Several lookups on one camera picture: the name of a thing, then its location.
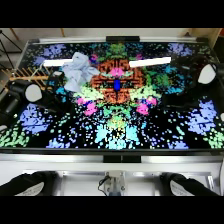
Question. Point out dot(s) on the light blue shirt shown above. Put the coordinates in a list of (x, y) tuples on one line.
[(78, 72)]

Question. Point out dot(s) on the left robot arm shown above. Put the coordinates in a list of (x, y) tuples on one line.
[(20, 95)]

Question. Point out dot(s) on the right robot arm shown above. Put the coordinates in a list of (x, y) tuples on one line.
[(209, 74)]

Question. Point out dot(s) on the wooden rack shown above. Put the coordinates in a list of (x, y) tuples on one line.
[(28, 74)]

